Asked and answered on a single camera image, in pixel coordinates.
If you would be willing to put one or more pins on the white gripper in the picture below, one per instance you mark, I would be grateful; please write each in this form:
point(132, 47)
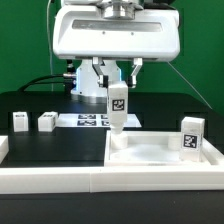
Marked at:
point(82, 32)

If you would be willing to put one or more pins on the white square table top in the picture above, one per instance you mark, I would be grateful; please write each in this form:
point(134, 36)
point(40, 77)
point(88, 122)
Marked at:
point(148, 148)

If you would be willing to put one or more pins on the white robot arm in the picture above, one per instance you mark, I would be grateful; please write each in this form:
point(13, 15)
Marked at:
point(85, 85)

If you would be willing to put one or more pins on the white marker tag sheet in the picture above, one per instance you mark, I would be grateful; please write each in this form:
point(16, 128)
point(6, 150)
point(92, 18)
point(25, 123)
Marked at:
point(82, 120)

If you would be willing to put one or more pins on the white U-shaped obstacle fence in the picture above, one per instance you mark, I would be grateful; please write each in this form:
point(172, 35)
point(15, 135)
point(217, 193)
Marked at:
point(110, 179)

